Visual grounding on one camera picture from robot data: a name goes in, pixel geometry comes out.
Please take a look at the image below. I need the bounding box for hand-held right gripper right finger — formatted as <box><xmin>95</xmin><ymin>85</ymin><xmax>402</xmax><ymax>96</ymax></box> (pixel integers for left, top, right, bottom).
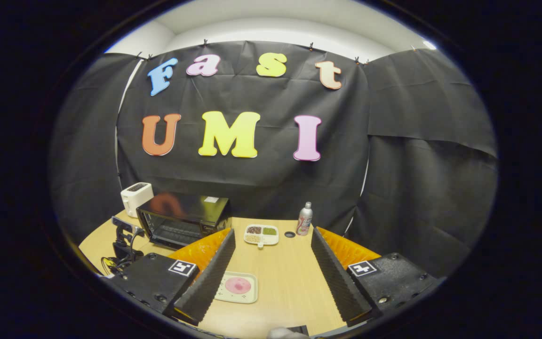
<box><xmin>311</xmin><ymin>226</ymin><xmax>439</xmax><ymax>327</ymax></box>

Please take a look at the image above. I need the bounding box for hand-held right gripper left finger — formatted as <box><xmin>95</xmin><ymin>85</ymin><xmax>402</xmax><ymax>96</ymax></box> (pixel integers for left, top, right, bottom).
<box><xmin>110</xmin><ymin>227</ymin><xmax>237</xmax><ymax>326</ymax></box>

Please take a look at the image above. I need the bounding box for pink round food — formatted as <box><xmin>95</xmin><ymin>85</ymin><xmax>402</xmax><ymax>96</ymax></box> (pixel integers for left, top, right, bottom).
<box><xmin>225</xmin><ymin>277</ymin><xmax>252</xmax><ymax>294</ymax></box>

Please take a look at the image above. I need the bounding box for cream rectangular food plate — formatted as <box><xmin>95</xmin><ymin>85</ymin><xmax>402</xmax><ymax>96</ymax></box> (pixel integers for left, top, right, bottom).
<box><xmin>214</xmin><ymin>271</ymin><xmax>258</xmax><ymax>304</ymax></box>

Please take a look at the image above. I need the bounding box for black electric oven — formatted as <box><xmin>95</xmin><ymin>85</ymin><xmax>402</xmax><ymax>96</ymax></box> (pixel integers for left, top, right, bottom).
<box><xmin>136</xmin><ymin>192</ymin><xmax>233</xmax><ymax>250</ymax></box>

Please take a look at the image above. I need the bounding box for white toaster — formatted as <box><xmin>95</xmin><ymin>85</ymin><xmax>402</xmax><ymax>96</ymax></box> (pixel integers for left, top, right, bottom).
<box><xmin>120</xmin><ymin>182</ymin><xmax>154</xmax><ymax>218</ymax></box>

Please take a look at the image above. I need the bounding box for silver bottle with red label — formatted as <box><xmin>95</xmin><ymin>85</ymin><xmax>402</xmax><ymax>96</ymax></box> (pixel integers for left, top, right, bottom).
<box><xmin>296</xmin><ymin>202</ymin><xmax>313</xmax><ymax>236</ymax></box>

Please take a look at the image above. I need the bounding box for white divided plate with grains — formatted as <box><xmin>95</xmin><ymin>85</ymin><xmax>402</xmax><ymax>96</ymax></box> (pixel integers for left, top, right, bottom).
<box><xmin>244</xmin><ymin>224</ymin><xmax>280</xmax><ymax>249</ymax></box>

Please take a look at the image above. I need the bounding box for black backdrop cloth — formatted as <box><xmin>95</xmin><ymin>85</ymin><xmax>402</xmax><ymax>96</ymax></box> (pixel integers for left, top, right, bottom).
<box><xmin>48</xmin><ymin>40</ymin><xmax>498</xmax><ymax>278</ymax></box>

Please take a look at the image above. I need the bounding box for black and yellow cable bundle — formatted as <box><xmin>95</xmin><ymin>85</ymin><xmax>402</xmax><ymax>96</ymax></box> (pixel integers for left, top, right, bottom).
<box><xmin>101</xmin><ymin>256</ymin><xmax>128</xmax><ymax>276</ymax></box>

